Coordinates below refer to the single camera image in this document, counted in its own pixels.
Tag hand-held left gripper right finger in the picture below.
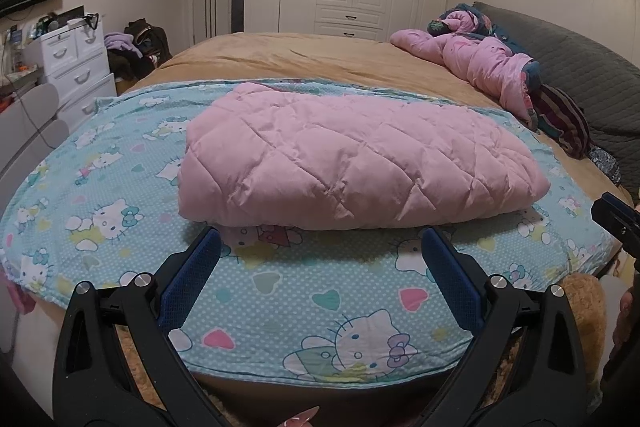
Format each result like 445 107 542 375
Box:
420 227 586 427

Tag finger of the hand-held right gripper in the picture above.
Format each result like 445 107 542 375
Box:
590 192 640 253

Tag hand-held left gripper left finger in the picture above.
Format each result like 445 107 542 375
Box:
52 227 223 427

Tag pink quilted jacket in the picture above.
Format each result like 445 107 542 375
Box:
177 81 551 233

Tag dark clothes pile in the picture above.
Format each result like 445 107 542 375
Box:
107 49 161 82

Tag purple clothes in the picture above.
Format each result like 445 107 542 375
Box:
103 32 143 55

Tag person's right hand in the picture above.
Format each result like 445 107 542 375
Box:
614 289 640 348

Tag person's left hand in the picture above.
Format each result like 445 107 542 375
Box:
280 406 322 427

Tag dark floral pillow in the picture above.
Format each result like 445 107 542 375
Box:
587 147 623 185

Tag blue cartoon printed blanket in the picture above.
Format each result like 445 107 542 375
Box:
0 79 623 383

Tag brown fuzzy blanket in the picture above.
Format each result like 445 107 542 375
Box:
112 272 608 427

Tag dark striped cloth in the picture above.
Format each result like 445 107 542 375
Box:
535 84 593 158

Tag grey quilted headboard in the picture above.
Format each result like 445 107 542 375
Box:
472 1 640 168

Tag pink floral quilt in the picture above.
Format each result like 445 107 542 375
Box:
389 4 543 128

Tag white drawer cabinet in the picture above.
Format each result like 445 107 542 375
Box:
22 14 118 132

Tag black bag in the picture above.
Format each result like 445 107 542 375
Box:
124 19 173 62

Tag bed with tan sheet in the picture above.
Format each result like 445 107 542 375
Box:
117 31 636 288

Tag black flat panel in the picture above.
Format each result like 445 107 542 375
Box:
47 5 86 30

